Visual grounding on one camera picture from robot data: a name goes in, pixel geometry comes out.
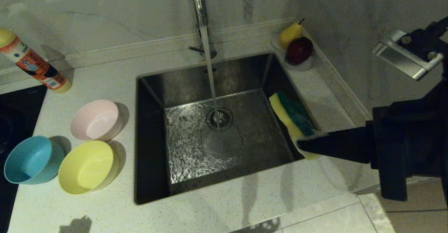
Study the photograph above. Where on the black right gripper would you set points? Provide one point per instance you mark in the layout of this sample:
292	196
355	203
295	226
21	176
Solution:
406	145

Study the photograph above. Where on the green and yellow sponge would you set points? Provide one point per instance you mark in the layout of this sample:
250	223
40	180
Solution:
294	115

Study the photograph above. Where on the chrome faucet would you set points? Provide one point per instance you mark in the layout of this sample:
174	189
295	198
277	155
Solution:
199	1

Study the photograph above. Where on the blue plastic bowl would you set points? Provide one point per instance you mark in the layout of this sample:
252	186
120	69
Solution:
31	159

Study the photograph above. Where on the orange label detergent bottle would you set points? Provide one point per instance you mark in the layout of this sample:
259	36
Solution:
35	64

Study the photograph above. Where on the metal sink drain strainer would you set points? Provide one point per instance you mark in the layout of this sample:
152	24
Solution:
225	119

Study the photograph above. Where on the stainless steel sink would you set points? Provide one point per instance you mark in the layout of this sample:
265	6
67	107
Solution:
182	86

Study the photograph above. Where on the white fruit tray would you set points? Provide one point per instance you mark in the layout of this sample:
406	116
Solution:
302	67

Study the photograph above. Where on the dark red apple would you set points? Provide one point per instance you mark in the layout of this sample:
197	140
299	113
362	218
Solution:
299	50

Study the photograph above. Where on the light wooden cabinet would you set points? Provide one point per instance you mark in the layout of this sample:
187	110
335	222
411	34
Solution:
420	219

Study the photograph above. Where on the yellow pear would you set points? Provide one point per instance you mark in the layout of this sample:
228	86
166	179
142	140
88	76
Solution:
288	35

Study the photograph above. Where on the running water stream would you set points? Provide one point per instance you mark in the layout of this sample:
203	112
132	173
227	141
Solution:
210	72

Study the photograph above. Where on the pink plastic bowl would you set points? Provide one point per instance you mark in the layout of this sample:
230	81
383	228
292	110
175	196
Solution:
96	121

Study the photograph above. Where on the yellow plastic bowl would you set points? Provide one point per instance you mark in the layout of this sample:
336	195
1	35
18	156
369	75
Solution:
85	168

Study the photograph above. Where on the black induction cooktop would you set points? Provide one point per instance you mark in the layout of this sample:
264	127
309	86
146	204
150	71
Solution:
17	121

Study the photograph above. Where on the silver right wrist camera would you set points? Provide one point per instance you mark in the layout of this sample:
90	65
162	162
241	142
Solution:
406	54

